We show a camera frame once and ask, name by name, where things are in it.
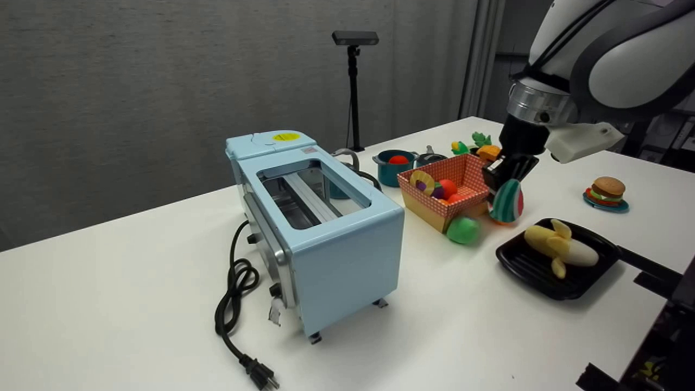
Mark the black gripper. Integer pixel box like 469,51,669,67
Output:
483,112,547,194

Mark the watermelon slice plush toy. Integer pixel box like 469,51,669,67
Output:
486,179,525,226

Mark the orange bread plush toy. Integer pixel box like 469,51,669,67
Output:
476,144,504,162

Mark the green leafy vegetable plush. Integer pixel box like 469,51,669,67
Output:
449,130,495,158

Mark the wooden crate of toy fruit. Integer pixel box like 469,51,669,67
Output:
395,152,498,235

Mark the green fruit toy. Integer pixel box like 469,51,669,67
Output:
444,214,485,247

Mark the black toy pot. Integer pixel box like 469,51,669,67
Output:
415,144,453,169

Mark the peach half toy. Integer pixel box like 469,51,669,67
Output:
409,169,439,197

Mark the yellow banana plush toy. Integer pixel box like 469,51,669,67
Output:
523,218,602,280

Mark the burger toy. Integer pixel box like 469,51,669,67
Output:
585,174,628,208

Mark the black oven tray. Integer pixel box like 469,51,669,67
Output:
494,218,623,302

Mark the teal toy pot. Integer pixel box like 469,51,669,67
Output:
371,148,421,189

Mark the light blue toaster oven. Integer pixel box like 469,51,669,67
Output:
223,129,406,344

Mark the teal small plate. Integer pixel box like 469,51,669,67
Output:
582,189,631,214

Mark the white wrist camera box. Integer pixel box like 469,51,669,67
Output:
545,122,628,164

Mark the black camera on stand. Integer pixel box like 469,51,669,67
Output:
330,29,381,152

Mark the black toaster power cable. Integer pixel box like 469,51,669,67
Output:
213,220,283,391

